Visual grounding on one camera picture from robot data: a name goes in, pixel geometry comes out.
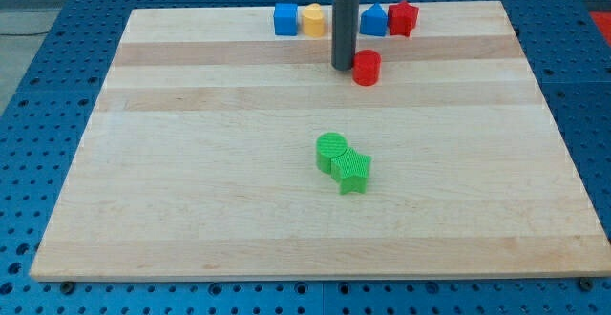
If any wooden board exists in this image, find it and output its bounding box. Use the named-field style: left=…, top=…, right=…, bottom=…
left=30, top=1, right=610, bottom=282

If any red cylinder block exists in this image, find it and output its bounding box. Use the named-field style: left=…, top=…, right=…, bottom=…
left=352, top=50, right=382, bottom=86

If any blue perforated table plate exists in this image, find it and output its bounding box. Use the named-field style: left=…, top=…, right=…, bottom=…
left=1, top=0, right=610, bottom=314

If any blue cube block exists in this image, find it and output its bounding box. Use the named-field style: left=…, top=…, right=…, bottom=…
left=273, top=3, right=298, bottom=36

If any red star block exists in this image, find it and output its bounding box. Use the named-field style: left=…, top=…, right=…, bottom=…
left=387, top=0, right=419, bottom=37

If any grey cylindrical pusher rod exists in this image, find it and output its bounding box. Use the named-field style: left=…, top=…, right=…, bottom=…
left=331, top=0, right=360, bottom=71

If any yellow heart block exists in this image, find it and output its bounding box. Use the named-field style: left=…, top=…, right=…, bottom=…
left=302, top=3, right=326, bottom=37

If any green cylinder block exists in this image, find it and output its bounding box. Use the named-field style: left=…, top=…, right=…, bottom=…
left=316, top=132, right=348, bottom=174

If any green star block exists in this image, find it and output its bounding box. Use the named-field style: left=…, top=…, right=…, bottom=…
left=331, top=147, right=371, bottom=195

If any blue pentagon block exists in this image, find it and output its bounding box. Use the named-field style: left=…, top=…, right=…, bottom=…
left=359, top=3, right=388, bottom=37

